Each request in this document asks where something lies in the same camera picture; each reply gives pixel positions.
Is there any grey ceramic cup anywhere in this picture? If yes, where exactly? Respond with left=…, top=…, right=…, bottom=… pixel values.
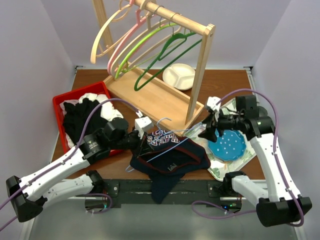
left=257, top=105, right=268, bottom=117

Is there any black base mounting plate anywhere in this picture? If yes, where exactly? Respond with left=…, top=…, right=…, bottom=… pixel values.
left=84, top=178, right=247, bottom=210

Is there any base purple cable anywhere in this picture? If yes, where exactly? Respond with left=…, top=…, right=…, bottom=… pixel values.
left=191, top=199, right=258, bottom=218
left=84, top=191, right=113, bottom=215

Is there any beige plastic hanger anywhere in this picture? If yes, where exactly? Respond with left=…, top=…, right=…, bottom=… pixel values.
left=107, top=10, right=176, bottom=78

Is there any red plastic bin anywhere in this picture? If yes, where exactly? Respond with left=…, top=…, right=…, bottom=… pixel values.
left=52, top=81, right=123, bottom=153

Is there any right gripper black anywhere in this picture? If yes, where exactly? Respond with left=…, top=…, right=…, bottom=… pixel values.
left=198, top=107, right=244, bottom=143

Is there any light blue wire hanger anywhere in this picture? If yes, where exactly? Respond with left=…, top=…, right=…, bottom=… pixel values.
left=125, top=130, right=210, bottom=176

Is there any natural wooden hanger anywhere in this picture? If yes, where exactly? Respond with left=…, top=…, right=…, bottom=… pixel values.
left=90, top=0, right=132, bottom=64

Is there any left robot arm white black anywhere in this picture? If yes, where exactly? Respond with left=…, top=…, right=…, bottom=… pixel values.
left=6, top=116, right=154, bottom=223

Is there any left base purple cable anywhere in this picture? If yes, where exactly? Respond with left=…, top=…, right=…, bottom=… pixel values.
left=84, top=191, right=113, bottom=215

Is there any floral leaf tray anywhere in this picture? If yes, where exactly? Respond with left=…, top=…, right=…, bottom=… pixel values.
left=183, top=98, right=258, bottom=182

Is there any white divided dish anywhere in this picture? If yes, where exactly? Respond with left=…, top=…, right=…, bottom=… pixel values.
left=162, top=63, right=196, bottom=91

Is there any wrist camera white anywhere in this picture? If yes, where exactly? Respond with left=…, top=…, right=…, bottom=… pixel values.
left=134, top=110, right=154, bottom=139
left=204, top=96, right=221, bottom=113

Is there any dark green hanger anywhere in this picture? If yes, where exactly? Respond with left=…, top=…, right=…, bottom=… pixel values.
left=133, top=31, right=202, bottom=92

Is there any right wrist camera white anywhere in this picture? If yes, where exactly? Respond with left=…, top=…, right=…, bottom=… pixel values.
left=204, top=96, right=221, bottom=113

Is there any wooden hanger rack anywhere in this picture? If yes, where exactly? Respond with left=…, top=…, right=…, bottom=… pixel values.
left=105, top=0, right=215, bottom=134

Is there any pink plastic hanger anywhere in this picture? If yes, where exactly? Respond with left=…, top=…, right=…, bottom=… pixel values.
left=107, top=9, right=154, bottom=75

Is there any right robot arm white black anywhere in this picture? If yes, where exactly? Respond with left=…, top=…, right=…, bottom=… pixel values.
left=198, top=95, right=312, bottom=227

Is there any black garment in bin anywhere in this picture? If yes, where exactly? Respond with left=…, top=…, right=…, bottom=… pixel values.
left=62, top=98, right=108, bottom=145

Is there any lime green hanger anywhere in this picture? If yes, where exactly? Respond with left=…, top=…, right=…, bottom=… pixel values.
left=111, top=20, right=182, bottom=79

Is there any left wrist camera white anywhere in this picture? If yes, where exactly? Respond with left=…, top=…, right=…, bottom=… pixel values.
left=134, top=110, right=154, bottom=139

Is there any blue dotted plate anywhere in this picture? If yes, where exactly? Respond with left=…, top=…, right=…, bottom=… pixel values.
left=207, top=130, right=247, bottom=162

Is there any navy tank top red trim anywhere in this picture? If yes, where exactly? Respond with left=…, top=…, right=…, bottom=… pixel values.
left=130, top=130, right=211, bottom=204

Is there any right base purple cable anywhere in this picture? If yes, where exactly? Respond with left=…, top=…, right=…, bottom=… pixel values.
left=191, top=199, right=258, bottom=218

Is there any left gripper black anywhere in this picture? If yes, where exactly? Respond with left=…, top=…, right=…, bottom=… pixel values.
left=110, top=126, right=154, bottom=158

